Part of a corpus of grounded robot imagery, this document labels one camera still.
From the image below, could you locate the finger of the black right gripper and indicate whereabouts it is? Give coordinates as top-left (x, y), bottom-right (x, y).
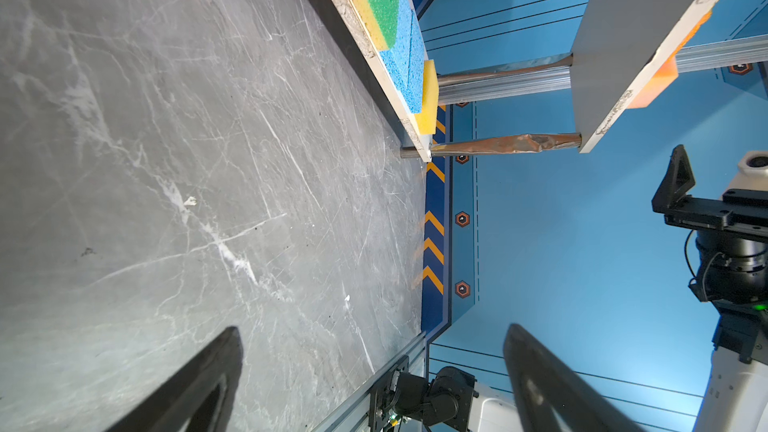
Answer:
top-left (651, 144), bottom-right (696, 213)

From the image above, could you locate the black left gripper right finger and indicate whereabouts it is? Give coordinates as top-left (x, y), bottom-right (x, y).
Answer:
top-left (503, 324), bottom-right (641, 431)

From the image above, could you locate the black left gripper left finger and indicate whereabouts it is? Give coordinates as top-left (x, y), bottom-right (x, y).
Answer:
top-left (109, 326), bottom-right (243, 431)

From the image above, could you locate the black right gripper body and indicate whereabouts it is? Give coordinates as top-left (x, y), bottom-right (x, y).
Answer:
top-left (653, 189), bottom-right (767, 242)

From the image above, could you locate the pink sponge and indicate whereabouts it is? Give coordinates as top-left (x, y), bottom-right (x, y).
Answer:
top-left (628, 55), bottom-right (679, 109)

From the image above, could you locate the yellow sponge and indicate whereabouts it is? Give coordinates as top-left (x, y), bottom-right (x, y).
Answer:
top-left (415, 60), bottom-right (439, 135)

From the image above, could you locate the blue sponge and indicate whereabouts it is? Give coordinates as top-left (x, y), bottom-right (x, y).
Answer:
top-left (404, 11), bottom-right (425, 115)
top-left (380, 0), bottom-right (412, 93)

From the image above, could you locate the orange sponge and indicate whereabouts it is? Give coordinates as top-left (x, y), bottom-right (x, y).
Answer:
top-left (672, 10), bottom-right (712, 56)

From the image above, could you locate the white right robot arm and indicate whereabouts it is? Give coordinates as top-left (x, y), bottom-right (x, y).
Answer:
top-left (369, 146), bottom-right (767, 431)

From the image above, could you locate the white two-tier shelf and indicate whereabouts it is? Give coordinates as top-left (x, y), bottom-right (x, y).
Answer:
top-left (331, 0), bottom-right (718, 162)

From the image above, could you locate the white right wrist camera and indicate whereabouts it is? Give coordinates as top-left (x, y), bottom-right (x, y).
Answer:
top-left (727, 151), bottom-right (768, 192)

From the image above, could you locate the aluminium front rail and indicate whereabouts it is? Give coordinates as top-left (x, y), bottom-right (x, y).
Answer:
top-left (312, 332), bottom-right (426, 432)

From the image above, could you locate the aluminium corner post right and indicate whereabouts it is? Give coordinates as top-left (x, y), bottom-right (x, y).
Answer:
top-left (438, 34), bottom-right (767, 105)

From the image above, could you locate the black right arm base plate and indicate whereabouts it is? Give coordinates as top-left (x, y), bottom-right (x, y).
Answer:
top-left (367, 355), bottom-right (410, 432)

